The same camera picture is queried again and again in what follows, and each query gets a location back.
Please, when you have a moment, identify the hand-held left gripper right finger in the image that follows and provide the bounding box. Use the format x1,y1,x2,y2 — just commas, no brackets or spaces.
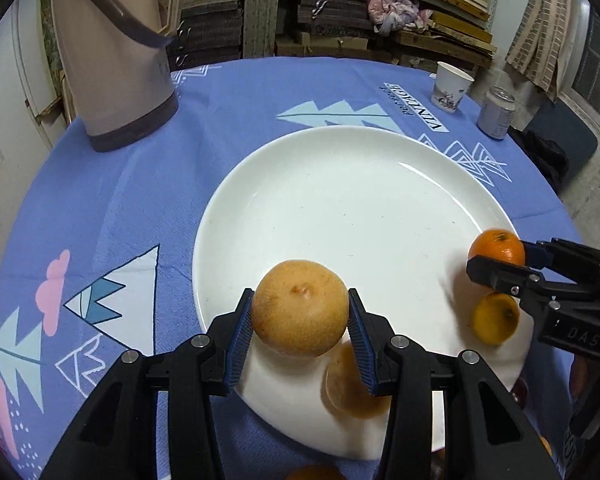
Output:
347,287,563,480

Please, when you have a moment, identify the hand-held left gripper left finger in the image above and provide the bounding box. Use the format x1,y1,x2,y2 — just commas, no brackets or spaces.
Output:
40,287,255,480

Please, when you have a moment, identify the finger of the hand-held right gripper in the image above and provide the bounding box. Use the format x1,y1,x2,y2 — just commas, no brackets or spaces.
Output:
524,238,600,286
466,255,557,332

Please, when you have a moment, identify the small orange tangerine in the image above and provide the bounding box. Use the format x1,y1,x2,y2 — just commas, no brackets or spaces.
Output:
467,228,526,267

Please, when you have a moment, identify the white round plate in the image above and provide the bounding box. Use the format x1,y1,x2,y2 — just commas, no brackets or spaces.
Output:
192,126,533,461

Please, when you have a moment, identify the yellow-orange citrus fruit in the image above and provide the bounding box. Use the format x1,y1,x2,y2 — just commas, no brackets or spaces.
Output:
472,292,521,346

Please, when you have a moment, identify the dark blue chair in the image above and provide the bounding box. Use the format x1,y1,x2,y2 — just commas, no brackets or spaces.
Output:
510,100,600,191

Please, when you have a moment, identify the silver drink can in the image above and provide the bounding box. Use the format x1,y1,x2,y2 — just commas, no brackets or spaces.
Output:
477,86,517,141

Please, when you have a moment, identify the blue patterned tablecloth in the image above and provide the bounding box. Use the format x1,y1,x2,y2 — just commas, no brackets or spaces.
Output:
0,56,596,480

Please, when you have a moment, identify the white paper cup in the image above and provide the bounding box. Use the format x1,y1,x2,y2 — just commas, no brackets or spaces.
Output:
432,61,475,112

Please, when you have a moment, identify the window grille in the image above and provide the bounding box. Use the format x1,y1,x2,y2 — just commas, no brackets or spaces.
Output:
562,10,600,126

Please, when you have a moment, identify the checkered hanging cloth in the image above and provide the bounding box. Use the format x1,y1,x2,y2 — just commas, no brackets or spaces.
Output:
505,0,593,101

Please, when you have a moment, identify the pink crumpled cloth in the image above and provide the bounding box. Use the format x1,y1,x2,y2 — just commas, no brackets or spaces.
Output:
367,0,433,36

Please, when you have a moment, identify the beige thermos jug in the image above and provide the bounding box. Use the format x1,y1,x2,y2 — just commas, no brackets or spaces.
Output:
50,0,179,153

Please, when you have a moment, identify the shelf with wooden boards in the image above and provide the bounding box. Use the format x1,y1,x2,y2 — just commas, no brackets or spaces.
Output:
155,0,498,68

